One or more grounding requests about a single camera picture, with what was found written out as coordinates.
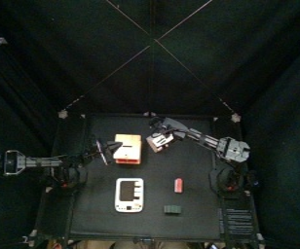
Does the red and white box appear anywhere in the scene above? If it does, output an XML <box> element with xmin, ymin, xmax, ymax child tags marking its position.
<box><xmin>112</xmin><ymin>133</ymin><xmax>143</xmax><ymax>165</ymax></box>

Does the red toy block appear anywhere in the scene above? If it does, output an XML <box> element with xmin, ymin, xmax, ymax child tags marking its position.
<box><xmin>174</xmin><ymin>177</ymin><xmax>184</xmax><ymax>195</ymax></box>

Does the white toy tablet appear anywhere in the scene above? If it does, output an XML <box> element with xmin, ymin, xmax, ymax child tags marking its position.
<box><xmin>113</xmin><ymin>177</ymin><xmax>145</xmax><ymax>214</ymax></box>

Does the dark green toy block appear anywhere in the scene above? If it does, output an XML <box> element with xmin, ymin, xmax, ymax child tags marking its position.
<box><xmin>163</xmin><ymin>204</ymin><xmax>182</xmax><ymax>215</ymax></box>

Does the black cloth backdrop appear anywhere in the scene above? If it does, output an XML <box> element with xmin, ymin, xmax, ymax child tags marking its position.
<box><xmin>0</xmin><ymin>0</ymin><xmax>300</xmax><ymax>249</ymax></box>

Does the black plate with white text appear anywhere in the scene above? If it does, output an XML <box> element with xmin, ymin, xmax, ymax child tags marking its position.
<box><xmin>223</xmin><ymin>207</ymin><xmax>256</xmax><ymax>238</ymax></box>

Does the thin diagonal brace cord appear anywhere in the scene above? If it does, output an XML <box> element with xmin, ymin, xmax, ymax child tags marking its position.
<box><xmin>105</xmin><ymin>0</ymin><xmax>236</xmax><ymax>115</ymax></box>
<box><xmin>63</xmin><ymin>0</ymin><xmax>214</xmax><ymax>112</ymax></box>

